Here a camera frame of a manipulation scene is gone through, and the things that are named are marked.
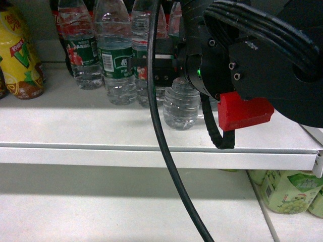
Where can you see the white left shelf board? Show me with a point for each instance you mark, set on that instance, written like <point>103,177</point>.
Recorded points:
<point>70,126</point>

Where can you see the red plastic mount block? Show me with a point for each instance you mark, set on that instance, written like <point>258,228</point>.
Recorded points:
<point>236,113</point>

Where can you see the water bottle middle front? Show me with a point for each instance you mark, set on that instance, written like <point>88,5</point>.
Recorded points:
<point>113,36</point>

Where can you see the green grape drink middle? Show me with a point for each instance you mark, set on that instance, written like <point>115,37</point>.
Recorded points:
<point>289,191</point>

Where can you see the water bottle behind left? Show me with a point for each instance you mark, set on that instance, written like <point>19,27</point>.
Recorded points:
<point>80,43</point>

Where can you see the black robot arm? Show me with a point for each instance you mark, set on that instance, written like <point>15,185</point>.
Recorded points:
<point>254,62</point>

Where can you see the yellow lemon tea bottle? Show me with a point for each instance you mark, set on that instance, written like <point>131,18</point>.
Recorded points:
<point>20,63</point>

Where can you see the clear water bottle green label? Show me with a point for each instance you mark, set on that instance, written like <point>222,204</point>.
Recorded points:
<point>181,100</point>

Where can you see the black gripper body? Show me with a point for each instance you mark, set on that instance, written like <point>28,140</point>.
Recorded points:
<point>205,65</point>

